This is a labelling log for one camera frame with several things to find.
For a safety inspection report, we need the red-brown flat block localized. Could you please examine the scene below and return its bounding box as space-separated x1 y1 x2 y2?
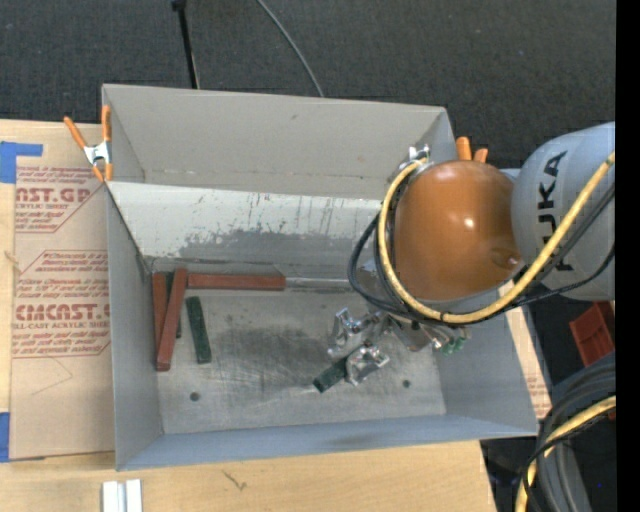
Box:
186 272 288 292
151 271 169 352
155 267 189 373

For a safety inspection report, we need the dark green block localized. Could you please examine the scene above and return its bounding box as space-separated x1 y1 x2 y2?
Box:
185 295 213 365
312 360 350 394

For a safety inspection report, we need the grey metal bin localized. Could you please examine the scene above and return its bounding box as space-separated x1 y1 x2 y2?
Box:
101 83 541 473

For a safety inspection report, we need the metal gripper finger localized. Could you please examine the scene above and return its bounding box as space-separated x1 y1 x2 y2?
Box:
344 341 392 387
327 306 387 358

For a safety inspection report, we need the brown cardboard board red print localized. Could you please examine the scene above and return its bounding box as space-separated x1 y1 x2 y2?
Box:
0 118 553 462

